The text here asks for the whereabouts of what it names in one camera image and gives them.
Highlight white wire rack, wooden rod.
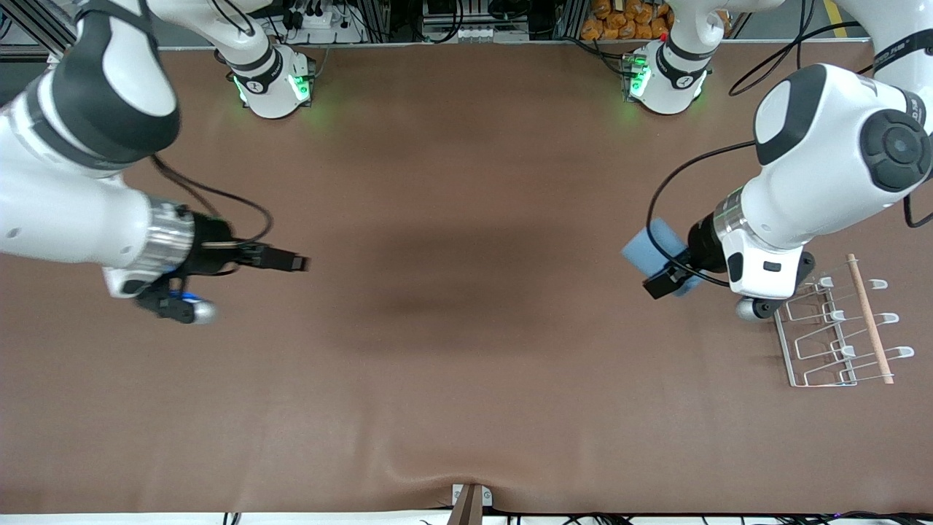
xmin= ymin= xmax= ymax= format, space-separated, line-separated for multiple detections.
xmin=773 ymin=253 xmax=916 ymax=388

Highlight blue plastic cup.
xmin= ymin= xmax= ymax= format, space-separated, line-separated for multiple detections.
xmin=621 ymin=217 xmax=706 ymax=298

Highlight table edge clamp bracket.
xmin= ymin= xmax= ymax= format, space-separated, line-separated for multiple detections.
xmin=446 ymin=483 xmax=493 ymax=525

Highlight aluminium frame struts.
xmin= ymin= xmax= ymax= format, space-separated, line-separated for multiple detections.
xmin=0 ymin=0 xmax=77 ymax=61

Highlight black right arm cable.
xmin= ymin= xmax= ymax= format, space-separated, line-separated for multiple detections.
xmin=149 ymin=155 xmax=274 ymax=249

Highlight orange snack packets pile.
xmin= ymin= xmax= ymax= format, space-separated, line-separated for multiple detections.
xmin=581 ymin=0 xmax=675 ymax=41

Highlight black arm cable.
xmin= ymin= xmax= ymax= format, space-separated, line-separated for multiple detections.
xmin=646 ymin=0 xmax=933 ymax=287
xmin=149 ymin=155 xmax=274 ymax=249

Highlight white power strip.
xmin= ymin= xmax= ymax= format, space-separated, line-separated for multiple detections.
xmin=288 ymin=6 xmax=365 ymax=44

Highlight aluminium frame post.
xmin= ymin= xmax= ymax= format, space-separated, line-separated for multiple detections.
xmin=364 ymin=0 xmax=398 ymax=43
xmin=554 ymin=0 xmax=588 ymax=41

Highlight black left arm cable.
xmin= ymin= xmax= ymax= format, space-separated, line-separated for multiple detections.
xmin=646 ymin=0 xmax=933 ymax=287

